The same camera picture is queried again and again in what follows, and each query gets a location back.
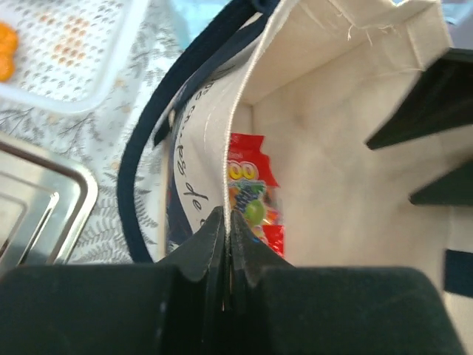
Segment light blue plastic grocery bag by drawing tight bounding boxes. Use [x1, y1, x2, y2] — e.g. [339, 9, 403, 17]
[169, 0, 229, 50]

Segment red candy bag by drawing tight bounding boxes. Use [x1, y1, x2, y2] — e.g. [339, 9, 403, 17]
[228, 133, 285, 257]

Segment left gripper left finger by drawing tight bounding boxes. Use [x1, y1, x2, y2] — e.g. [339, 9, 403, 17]
[1, 207, 225, 354]

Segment white plastic basket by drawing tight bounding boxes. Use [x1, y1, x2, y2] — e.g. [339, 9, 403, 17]
[1, 1, 149, 115]

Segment beige canvas tote bag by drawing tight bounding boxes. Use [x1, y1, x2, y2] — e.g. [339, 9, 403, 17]
[118, 1, 472, 342]

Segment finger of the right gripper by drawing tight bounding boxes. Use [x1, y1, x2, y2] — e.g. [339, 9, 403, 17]
[409, 162, 472, 207]
[366, 48, 472, 150]

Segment metal baking tray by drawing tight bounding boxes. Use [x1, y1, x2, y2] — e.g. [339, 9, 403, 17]
[1, 133, 98, 273]

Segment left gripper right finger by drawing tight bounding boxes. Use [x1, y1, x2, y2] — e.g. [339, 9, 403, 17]
[229, 212, 464, 354]

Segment orange toy fried chicken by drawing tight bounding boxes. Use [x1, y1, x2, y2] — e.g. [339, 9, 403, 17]
[0, 22, 18, 82]

